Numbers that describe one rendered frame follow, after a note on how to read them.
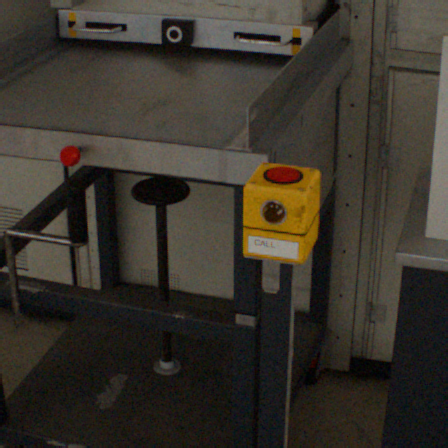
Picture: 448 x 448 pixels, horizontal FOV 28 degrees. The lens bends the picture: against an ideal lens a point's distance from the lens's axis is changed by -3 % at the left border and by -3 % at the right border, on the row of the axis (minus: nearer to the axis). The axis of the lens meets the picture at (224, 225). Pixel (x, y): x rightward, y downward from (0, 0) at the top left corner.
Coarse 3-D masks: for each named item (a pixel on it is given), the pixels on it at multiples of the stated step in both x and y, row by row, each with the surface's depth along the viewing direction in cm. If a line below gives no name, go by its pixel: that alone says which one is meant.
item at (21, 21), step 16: (0, 0) 195; (16, 0) 198; (32, 0) 202; (48, 0) 205; (0, 16) 197; (16, 16) 200; (32, 16) 203; (48, 16) 206; (0, 32) 198; (16, 32) 198
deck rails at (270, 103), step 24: (48, 24) 184; (336, 24) 188; (0, 48) 167; (24, 48) 176; (48, 48) 186; (312, 48) 169; (0, 72) 169; (24, 72) 172; (288, 72) 153; (312, 72) 170; (264, 96) 140; (288, 96) 155; (264, 120) 142; (240, 144) 137
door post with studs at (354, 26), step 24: (360, 0) 188; (360, 24) 190; (360, 48) 193; (360, 72) 195; (360, 96) 197; (360, 120) 200; (360, 144) 202; (360, 168) 205; (360, 192) 207; (336, 336) 226; (336, 360) 229
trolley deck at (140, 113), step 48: (96, 48) 187; (144, 48) 186; (192, 48) 186; (336, 48) 187; (0, 96) 160; (48, 96) 159; (96, 96) 159; (144, 96) 158; (192, 96) 158; (240, 96) 158; (0, 144) 149; (48, 144) 146; (96, 144) 143; (144, 144) 140; (192, 144) 138; (288, 144) 146
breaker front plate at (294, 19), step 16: (96, 0) 184; (112, 0) 182; (128, 0) 181; (144, 0) 180; (160, 0) 179; (176, 0) 178; (192, 0) 177; (208, 0) 176; (224, 0) 175; (240, 0) 174; (256, 0) 173; (272, 0) 172; (288, 0) 171; (208, 16) 178; (224, 16) 177; (240, 16) 176; (256, 16) 175; (272, 16) 174; (288, 16) 173
